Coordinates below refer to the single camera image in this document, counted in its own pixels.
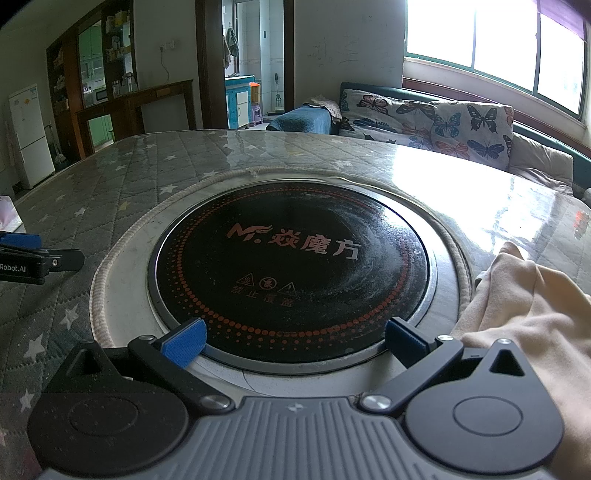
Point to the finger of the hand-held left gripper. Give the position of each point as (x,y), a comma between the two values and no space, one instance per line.
(27,265)
(18,241)

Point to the beige grey pillow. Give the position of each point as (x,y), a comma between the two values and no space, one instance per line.
(540,161)

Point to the blue cabinet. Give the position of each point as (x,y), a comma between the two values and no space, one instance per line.
(238,101)

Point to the mop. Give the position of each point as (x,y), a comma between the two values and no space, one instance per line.
(59,157)

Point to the purple roller blind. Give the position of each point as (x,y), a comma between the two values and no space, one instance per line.
(563,11)

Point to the green framed window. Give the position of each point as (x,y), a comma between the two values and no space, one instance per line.
(438,32)

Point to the teal sofa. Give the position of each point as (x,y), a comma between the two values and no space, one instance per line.
(392,91)

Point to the dark wooden shelf cabinet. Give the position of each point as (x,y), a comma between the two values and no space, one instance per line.
(69,69)

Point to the white refrigerator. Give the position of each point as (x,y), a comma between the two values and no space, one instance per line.
(30,134)

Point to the round black induction cooktop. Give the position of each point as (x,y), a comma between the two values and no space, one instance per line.
(295,277)

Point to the pink stool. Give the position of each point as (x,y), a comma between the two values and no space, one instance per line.
(256,113)

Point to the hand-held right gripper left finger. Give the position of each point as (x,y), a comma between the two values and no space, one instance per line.
(184,341)

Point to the long butterfly print cushion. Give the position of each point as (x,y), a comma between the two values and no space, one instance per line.
(383,115)

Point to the cream sweatshirt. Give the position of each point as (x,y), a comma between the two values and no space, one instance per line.
(531,314)

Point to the beige cloth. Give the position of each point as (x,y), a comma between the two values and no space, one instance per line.
(328,106)

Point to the microwave oven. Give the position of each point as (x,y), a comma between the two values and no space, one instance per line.
(101,95)

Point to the dark wooden counter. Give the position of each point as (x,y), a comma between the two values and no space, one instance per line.
(157,90)

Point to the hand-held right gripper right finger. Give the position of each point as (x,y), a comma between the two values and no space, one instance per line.
(406,339)

